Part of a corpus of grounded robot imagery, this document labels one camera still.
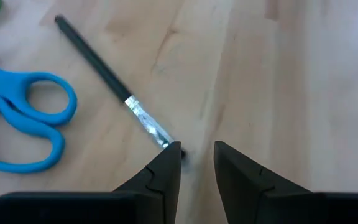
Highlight blue scissors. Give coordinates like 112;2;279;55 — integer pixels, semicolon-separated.
0;57;78;174

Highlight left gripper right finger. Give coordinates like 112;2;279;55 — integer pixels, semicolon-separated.
214;141;310;224

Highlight small black fan paintbrush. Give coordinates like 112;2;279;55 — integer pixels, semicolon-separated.
53;14;188;160

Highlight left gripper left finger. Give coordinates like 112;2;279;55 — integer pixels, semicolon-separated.
113;141;182;224

